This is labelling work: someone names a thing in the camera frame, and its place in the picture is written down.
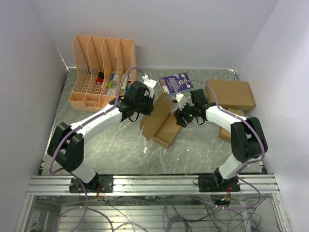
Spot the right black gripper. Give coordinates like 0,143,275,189
173,100,197,127

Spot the brown cardboard box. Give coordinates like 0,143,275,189
140,93,181,148

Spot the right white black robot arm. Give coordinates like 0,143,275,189
173,89,268,191

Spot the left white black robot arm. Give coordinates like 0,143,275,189
47,79,156,192

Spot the small folded cardboard box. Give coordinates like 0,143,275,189
217,108,245,142

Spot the large folded cardboard box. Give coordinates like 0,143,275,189
207,80,255,111

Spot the white green carton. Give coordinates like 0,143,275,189
120,75,128,95

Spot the purple book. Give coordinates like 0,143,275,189
158,72,193,95

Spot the red black bottle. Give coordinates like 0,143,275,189
96,72,105,85

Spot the pink plastic file organizer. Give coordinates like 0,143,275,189
69,34,137,112

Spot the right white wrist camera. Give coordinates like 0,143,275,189
173,93,187,111

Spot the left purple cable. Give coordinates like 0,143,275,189
49,67,147,176

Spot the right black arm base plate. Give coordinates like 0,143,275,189
193,174,240,192

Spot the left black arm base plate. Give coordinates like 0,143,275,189
69,174,114,193

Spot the aluminium rail frame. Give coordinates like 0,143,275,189
15,174,292,232

